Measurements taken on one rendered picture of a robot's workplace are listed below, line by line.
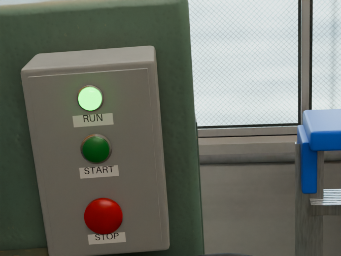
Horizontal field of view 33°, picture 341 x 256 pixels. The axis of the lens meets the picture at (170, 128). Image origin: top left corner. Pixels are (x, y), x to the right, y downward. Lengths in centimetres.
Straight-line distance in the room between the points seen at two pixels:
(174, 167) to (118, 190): 8
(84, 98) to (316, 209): 94
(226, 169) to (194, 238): 152
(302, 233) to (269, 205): 77
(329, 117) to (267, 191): 82
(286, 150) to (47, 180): 163
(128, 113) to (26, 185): 14
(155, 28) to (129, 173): 12
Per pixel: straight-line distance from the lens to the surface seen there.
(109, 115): 44
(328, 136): 123
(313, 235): 136
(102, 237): 48
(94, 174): 46
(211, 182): 208
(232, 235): 218
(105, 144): 44
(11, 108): 51
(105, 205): 46
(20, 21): 50
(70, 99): 44
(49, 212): 47
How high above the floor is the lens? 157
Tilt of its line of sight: 19 degrees down
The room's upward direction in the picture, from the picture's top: 4 degrees counter-clockwise
